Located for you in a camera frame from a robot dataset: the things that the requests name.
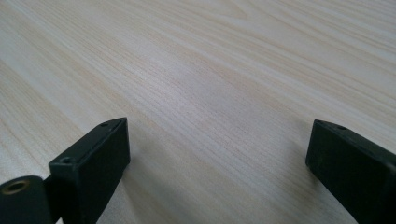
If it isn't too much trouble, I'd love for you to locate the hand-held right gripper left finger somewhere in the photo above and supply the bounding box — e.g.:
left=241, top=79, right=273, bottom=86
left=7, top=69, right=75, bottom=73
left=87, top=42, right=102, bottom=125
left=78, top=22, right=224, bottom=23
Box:
left=47, top=117, right=132, bottom=224

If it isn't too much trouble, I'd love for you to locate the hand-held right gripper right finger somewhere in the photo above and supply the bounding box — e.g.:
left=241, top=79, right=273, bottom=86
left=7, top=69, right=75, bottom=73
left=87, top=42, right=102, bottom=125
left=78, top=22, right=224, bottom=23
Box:
left=305, top=119, right=396, bottom=224

